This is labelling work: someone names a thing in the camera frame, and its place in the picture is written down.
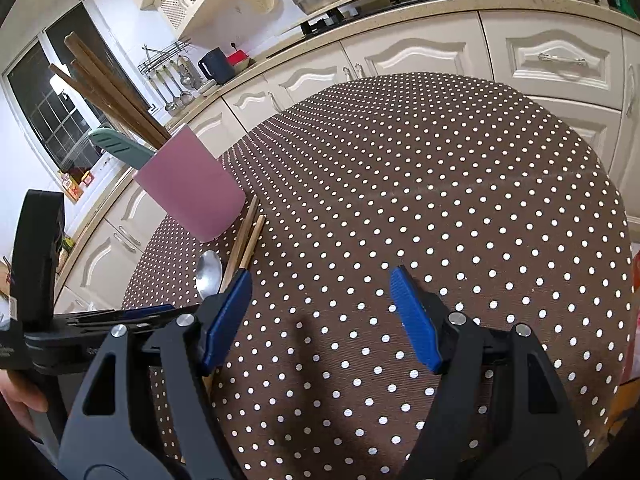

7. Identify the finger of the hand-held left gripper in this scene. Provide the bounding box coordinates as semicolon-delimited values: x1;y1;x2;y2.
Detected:
67;304;177;322
75;316;176;333

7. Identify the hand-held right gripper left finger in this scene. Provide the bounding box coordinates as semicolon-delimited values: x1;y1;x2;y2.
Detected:
57;269;252;480

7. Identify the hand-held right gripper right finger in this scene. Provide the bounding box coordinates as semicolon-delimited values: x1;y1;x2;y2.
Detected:
390;266;588;480

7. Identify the metal spoon with dark handle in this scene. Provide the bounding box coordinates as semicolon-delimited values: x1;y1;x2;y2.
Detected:
195;250;224;303

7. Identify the wooden chopstick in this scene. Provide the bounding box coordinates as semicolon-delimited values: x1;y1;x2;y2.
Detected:
219;195;261;293
238;214;267;272

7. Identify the pink cup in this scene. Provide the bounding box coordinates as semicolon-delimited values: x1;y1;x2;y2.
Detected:
133;125;247;242

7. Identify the bunch of wooden chopsticks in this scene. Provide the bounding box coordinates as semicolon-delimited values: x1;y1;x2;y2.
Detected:
48;31;173;152

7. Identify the person's left hand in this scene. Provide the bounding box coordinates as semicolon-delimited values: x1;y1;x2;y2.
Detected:
2;376;49;438

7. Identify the small dark green jar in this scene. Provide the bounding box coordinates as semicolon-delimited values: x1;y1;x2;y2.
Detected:
57;234;76;273

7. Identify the orange dish soap bottle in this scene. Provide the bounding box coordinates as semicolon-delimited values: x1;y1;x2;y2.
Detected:
59;172;82;204

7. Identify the brown polka dot tablecloth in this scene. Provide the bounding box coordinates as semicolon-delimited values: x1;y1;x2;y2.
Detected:
121;72;632;480

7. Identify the teal silicone spatula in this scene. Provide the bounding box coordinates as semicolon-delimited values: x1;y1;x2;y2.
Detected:
87;127;153;168

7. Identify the kitchen window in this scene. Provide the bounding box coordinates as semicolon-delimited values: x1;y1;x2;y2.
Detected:
2;2;132;188

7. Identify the dark blue kettle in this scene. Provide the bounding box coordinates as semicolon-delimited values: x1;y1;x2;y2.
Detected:
198;48;237;86

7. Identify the black gas hob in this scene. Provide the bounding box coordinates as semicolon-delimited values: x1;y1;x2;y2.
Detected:
299;0;462;37

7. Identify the wire utensil rack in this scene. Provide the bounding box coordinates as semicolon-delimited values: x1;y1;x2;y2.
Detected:
137;42;196;75

